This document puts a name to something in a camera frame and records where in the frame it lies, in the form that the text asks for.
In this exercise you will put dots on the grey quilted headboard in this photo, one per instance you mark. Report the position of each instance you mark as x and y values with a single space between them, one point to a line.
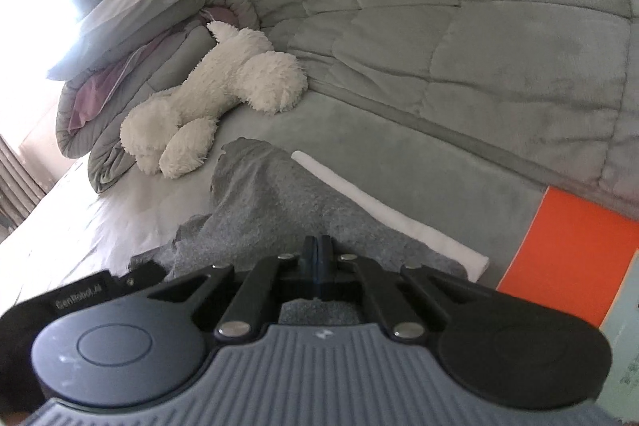
449 7

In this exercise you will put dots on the window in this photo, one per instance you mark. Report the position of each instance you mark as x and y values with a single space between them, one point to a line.
30 31

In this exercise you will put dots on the pale grey pillow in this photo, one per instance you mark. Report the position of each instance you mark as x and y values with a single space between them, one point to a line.
125 17

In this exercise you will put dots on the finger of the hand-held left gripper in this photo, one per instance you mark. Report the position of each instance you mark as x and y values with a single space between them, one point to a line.
147 274

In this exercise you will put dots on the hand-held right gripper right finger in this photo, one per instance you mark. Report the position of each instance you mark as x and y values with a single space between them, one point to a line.
325 256

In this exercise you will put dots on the orange picture book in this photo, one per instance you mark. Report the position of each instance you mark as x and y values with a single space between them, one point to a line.
564 246

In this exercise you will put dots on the grey curtain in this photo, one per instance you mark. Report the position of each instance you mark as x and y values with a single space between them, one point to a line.
20 181

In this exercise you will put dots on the folded white cloth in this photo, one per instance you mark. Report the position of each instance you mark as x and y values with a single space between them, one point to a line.
399 216

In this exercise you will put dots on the white plush toy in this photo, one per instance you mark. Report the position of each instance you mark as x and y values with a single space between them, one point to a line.
214 91

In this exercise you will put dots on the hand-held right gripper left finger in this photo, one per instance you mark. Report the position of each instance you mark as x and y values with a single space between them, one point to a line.
310 256

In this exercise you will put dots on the folded grey quilt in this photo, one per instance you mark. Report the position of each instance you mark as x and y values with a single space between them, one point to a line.
100 146

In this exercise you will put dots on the dark grey shirt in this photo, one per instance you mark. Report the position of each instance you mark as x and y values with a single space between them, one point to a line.
279 206

